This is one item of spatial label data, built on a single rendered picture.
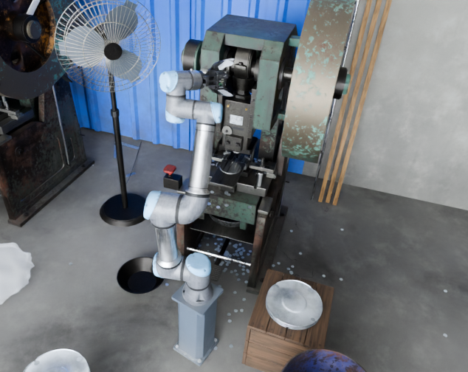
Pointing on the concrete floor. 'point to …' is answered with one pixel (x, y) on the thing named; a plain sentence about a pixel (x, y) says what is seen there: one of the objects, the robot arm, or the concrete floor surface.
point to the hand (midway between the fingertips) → (232, 77)
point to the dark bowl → (138, 276)
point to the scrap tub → (322, 362)
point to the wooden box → (285, 350)
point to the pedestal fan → (78, 43)
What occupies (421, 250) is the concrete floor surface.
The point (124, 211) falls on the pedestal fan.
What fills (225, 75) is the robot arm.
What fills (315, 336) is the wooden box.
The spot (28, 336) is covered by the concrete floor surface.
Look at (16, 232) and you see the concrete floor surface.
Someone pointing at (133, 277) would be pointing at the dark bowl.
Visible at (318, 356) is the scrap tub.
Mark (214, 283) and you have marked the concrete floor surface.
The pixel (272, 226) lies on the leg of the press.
